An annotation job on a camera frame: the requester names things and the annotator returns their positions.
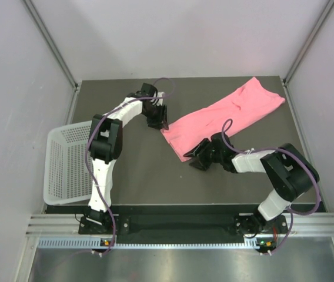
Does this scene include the aluminium frame post left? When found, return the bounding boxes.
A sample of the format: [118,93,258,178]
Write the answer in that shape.
[21,0,78,90]

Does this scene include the pink t shirt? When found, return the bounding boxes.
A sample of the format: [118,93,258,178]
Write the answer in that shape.
[161,77,285,162]

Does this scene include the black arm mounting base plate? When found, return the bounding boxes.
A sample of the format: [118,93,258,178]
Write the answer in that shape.
[78,204,288,244]

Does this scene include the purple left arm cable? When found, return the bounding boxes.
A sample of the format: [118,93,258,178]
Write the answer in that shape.
[85,78,177,256]

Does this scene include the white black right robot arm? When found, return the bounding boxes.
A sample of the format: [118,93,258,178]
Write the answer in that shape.
[184,133,320,233]

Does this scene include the aluminium frame post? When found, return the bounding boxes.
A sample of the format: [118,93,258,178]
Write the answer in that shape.
[21,0,78,90]
[282,0,334,88]

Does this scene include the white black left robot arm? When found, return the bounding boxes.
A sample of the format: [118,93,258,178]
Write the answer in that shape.
[82,83,169,233]

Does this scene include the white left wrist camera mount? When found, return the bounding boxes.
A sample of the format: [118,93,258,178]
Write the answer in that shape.
[151,92,166,106]

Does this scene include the aluminium frame post right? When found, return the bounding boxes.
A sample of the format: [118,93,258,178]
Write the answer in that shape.
[282,0,334,88]

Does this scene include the grey slotted cable duct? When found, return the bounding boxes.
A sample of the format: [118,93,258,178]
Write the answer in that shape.
[38,237,272,250]

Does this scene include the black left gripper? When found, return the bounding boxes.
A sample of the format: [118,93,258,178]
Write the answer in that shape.
[142,103,168,130]

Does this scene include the white perforated plastic basket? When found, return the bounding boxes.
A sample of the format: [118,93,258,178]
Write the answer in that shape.
[43,122,114,206]

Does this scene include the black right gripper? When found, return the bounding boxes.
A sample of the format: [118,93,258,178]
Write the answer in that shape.
[184,138,223,170]

